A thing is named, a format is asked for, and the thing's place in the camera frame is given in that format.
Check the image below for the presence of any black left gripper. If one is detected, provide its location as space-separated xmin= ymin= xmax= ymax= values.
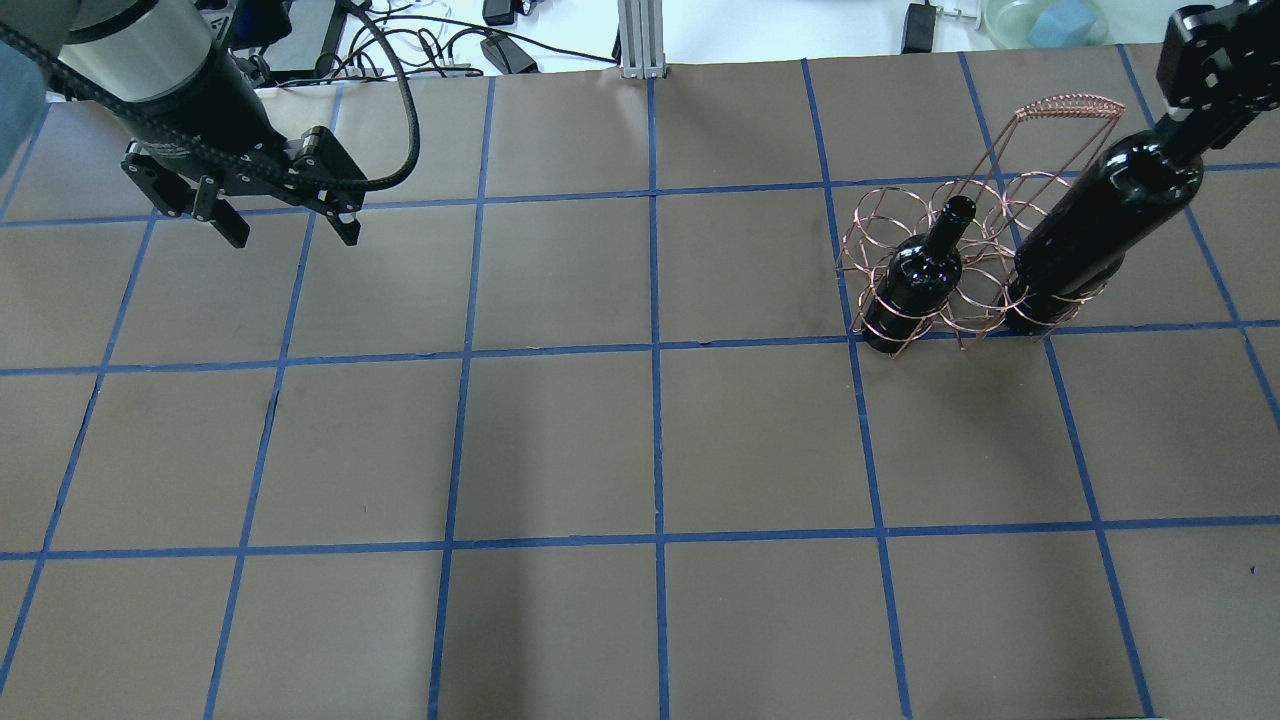
xmin=105 ymin=45 xmax=366 ymax=249

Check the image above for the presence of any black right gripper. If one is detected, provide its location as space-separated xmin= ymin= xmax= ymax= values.
xmin=1156 ymin=1 xmax=1279 ymax=165

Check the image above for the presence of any dark wine bottle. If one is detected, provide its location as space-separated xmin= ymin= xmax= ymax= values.
xmin=1015 ymin=131 xmax=1204 ymax=296
xmin=861 ymin=195 xmax=977 ymax=354

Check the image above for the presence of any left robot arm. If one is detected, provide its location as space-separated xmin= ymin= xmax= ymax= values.
xmin=3 ymin=1 xmax=365 ymax=249

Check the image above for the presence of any dark wine bottle in basket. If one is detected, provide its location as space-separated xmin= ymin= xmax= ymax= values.
xmin=861 ymin=195 xmax=977 ymax=354

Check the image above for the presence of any blue sponge block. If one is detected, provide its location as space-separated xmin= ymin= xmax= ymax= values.
xmin=1027 ymin=1 xmax=1100 ymax=47

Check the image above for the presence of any black power adapter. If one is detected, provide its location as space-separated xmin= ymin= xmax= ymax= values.
xmin=479 ymin=35 xmax=540 ymax=76

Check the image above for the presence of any black power brick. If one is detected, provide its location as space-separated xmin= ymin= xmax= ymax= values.
xmin=900 ymin=1 xmax=937 ymax=55

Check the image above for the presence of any brown paper table cover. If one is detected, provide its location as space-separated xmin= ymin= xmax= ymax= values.
xmin=3 ymin=46 xmax=1277 ymax=719

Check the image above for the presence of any copper wire wine basket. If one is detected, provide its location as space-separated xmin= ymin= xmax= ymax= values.
xmin=837 ymin=94 xmax=1126 ymax=357

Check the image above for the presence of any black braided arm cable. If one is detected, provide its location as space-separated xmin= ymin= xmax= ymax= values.
xmin=0 ymin=0 xmax=421 ymax=193

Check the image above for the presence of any aluminium frame post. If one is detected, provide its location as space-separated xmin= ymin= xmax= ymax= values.
xmin=617 ymin=0 xmax=668 ymax=79

